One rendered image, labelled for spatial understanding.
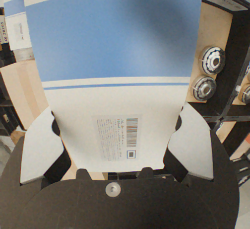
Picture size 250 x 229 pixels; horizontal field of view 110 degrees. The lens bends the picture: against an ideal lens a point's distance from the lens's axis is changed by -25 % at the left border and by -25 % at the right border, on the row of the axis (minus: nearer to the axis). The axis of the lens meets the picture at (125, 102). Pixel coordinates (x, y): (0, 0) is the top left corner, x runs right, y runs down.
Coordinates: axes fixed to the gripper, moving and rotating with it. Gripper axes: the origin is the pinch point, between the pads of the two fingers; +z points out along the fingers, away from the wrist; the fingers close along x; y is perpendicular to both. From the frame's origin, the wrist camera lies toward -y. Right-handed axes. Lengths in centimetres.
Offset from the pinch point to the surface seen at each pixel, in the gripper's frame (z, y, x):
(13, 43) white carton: 32, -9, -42
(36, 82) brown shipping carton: 25.4, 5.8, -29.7
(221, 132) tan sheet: 28, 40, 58
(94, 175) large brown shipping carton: 21, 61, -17
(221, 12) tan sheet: 28.6, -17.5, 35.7
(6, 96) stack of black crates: 73, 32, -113
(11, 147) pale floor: 110, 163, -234
